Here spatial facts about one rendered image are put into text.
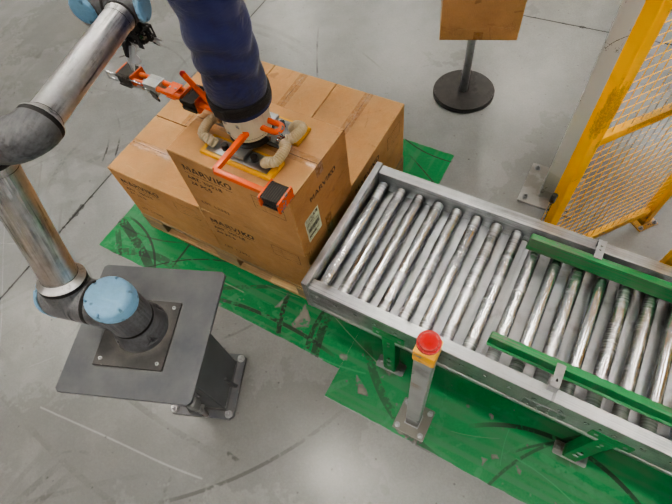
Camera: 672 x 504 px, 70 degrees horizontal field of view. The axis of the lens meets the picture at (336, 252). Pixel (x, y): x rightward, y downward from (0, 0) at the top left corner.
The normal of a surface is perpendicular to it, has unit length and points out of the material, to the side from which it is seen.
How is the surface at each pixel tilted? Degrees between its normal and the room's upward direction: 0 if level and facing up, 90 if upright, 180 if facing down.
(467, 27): 90
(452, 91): 0
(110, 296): 7
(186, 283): 0
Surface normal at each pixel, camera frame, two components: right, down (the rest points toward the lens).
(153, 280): -0.10, -0.51
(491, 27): -0.14, 0.86
